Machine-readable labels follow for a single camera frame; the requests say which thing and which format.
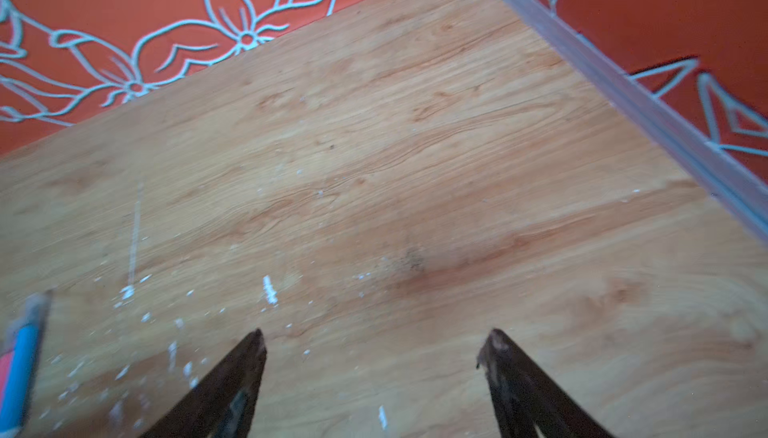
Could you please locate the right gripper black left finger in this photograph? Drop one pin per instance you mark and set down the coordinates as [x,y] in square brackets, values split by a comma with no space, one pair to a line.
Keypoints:
[223,403]

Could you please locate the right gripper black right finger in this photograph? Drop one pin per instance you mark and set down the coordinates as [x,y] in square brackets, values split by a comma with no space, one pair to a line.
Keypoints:
[527,402]

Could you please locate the blue marker pen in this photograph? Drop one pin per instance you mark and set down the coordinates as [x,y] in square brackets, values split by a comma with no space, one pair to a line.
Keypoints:
[22,367]

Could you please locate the pink marker pen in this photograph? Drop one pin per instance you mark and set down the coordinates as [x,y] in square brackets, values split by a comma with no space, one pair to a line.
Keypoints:
[6,358]

